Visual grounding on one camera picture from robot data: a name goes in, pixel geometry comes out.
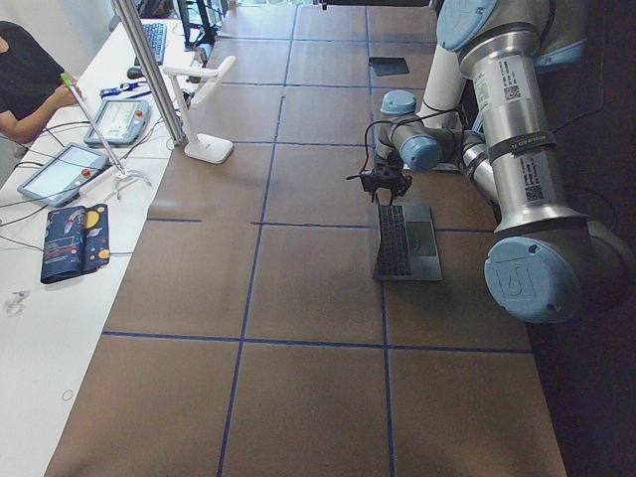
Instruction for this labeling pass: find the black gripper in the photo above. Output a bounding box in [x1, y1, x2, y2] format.
[371, 158, 412, 205]

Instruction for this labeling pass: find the grey laptop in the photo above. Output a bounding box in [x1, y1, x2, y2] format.
[368, 200, 442, 281]

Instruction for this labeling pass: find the black mouse pad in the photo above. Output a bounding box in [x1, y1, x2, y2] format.
[368, 57, 409, 77]

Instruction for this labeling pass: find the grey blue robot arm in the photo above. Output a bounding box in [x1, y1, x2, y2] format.
[359, 1, 635, 323]

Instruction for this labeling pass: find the white desk lamp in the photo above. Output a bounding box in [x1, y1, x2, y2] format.
[162, 55, 238, 164]

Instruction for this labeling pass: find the black computer mouse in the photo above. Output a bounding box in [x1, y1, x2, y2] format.
[126, 66, 144, 80]

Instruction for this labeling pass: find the black monitor stand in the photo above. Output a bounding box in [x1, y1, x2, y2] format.
[177, 0, 217, 51]

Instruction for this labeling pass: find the far teach pendant tablet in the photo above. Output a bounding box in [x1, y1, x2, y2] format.
[94, 98, 150, 147]

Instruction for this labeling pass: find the teach pendant tablet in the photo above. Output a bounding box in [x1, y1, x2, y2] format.
[18, 143, 109, 208]
[94, 98, 150, 147]

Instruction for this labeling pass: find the black keyboard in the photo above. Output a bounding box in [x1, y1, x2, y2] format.
[142, 22, 168, 65]

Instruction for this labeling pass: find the dark space print pouch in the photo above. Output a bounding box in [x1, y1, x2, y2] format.
[40, 204, 110, 284]

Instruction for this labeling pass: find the near teach pendant tablet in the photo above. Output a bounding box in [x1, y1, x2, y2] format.
[18, 143, 109, 208]

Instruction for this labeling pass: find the white reacher stick tool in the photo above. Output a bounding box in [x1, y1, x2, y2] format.
[61, 73, 152, 200]

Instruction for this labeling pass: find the person in black shirt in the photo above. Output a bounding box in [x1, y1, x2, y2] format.
[1, 21, 77, 144]

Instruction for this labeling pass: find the clear plastic wrapper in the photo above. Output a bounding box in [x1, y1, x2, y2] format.
[3, 290, 31, 317]

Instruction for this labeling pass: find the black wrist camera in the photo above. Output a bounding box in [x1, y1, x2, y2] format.
[346, 170, 383, 195]

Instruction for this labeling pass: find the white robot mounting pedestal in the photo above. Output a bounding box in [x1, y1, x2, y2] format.
[392, 44, 478, 173]

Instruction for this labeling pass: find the blue lanyard badge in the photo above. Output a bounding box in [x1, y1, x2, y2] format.
[99, 81, 151, 99]

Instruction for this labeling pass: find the aluminium frame post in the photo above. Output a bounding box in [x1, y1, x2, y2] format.
[112, 0, 186, 146]

